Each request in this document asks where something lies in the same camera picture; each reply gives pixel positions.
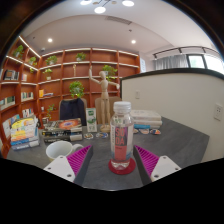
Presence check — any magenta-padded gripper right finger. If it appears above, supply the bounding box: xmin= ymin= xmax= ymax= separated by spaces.
xmin=132 ymin=144 xmax=182 ymax=186

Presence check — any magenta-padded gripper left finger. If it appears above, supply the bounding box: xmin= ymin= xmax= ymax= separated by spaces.
xmin=43 ymin=144 xmax=94 ymax=186

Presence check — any clear plastic drink bottle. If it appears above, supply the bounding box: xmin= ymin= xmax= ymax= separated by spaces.
xmin=109 ymin=100 xmax=135 ymax=170

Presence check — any yellow striped white mug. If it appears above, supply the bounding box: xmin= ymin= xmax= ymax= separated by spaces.
xmin=45 ymin=140 xmax=84 ymax=163

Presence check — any stack of dark books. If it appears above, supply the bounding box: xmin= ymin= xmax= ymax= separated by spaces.
xmin=41 ymin=117 xmax=84 ymax=144

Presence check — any flat round red coaster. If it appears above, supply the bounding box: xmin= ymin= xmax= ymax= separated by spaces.
xmin=108 ymin=157 xmax=137 ymax=176

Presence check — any stack of colourful books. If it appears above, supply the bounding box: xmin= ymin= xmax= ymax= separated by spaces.
xmin=9 ymin=114 xmax=41 ymax=151

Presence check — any stack of white books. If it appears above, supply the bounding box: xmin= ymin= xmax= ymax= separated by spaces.
xmin=129 ymin=109 xmax=164 ymax=130

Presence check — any green and white carton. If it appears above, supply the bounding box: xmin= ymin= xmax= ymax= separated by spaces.
xmin=85 ymin=107 xmax=98 ymax=133

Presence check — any dark blue chair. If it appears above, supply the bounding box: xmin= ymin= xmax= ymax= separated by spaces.
xmin=58 ymin=97 xmax=88 ymax=123

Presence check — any wooden artist mannequin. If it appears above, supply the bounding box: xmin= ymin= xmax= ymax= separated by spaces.
xmin=88 ymin=64 xmax=121 ymax=133

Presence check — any orange wooden shelf unit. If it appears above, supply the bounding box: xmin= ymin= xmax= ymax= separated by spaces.
xmin=0 ymin=34 xmax=141 ymax=158

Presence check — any grey curtain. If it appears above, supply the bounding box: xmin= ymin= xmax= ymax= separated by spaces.
xmin=154 ymin=54 xmax=189 ymax=71

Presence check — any window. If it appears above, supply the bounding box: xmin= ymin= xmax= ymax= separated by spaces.
xmin=186 ymin=53 xmax=224 ymax=75

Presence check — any branched ceiling lamp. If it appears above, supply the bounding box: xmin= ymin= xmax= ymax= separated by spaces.
xmin=79 ymin=0 xmax=135 ymax=14

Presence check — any white wall socket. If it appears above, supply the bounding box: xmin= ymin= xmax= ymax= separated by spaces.
xmin=213 ymin=103 xmax=224 ymax=122

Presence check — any black ceiling track rail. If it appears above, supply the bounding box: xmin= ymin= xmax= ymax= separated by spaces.
xmin=153 ymin=46 xmax=221 ymax=61

